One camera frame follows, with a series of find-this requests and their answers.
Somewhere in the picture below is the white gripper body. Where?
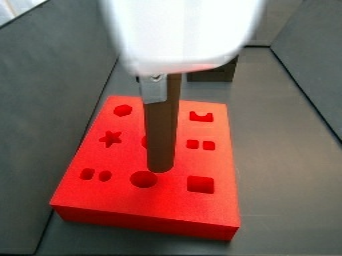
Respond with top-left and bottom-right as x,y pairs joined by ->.
100,0 -> 266,76

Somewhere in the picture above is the brown oval cylinder peg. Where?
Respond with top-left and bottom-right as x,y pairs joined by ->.
144,74 -> 181,173

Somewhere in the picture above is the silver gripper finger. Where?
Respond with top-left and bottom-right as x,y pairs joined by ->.
137,74 -> 167,104

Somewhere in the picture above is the black curved fixture stand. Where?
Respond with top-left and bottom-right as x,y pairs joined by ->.
187,58 -> 238,82

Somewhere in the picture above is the red foam shape board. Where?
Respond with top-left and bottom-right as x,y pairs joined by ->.
51,96 -> 240,241

